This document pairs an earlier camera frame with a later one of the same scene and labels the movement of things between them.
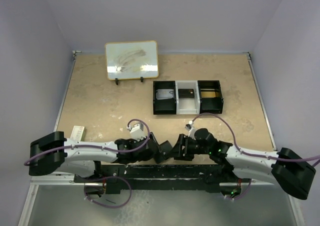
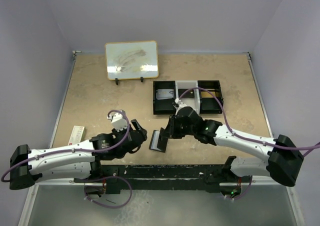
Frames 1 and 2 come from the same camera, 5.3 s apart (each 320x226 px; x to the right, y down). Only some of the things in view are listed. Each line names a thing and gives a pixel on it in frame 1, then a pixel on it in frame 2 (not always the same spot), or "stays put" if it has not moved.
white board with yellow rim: [132, 60] stays put
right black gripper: [183, 154] to [171, 128]
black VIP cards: [186, 93] stays put
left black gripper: [159, 150] to [137, 127]
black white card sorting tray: [187, 97] stays put
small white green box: [78, 133] stays put
